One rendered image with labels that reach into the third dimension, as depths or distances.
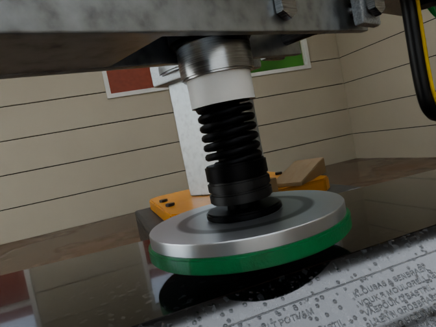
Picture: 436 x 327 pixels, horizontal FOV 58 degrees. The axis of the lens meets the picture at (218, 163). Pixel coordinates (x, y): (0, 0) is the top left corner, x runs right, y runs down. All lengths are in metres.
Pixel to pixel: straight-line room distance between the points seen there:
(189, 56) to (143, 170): 6.17
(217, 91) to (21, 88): 6.31
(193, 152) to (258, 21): 0.88
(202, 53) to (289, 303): 0.25
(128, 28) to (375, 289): 0.31
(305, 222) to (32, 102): 6.36
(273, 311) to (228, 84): 0.22
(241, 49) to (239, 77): 0.03
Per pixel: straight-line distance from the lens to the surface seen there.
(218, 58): 0.39
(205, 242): 0.34
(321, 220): 0.36
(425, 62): 0.90
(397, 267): 0.42
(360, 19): 0.53
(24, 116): 6.60
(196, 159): 1.25
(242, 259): 0.33
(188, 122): 1.25
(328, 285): 0.38
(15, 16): 0.28
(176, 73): 1.22
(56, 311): 0.43
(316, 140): 7.70
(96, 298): 0.43
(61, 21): 0.28
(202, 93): 0.40
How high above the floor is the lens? 0.96
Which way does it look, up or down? 4 degrees down
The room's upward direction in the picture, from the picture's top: 11 degrees counter-clockwise
